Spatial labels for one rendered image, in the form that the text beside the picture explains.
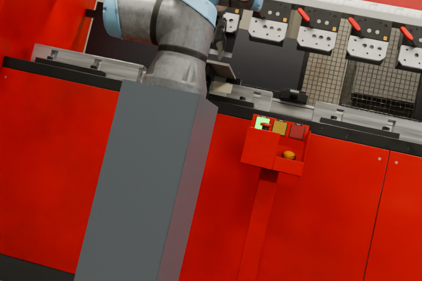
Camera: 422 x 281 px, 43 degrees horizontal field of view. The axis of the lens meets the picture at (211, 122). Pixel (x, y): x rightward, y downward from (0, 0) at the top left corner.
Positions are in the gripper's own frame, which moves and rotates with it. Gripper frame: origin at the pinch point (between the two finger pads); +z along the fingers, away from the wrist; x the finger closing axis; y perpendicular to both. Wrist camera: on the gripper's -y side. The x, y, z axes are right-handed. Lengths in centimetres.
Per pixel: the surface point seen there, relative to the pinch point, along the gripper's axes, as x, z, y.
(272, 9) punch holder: -19.0, -16.0, 20.5
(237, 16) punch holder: -5.9, -11.8, 16.6
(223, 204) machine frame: -18, 39, -40
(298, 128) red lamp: -39.6, 4.8, -29.4
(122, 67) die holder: 37.1, 12.3, -1.6
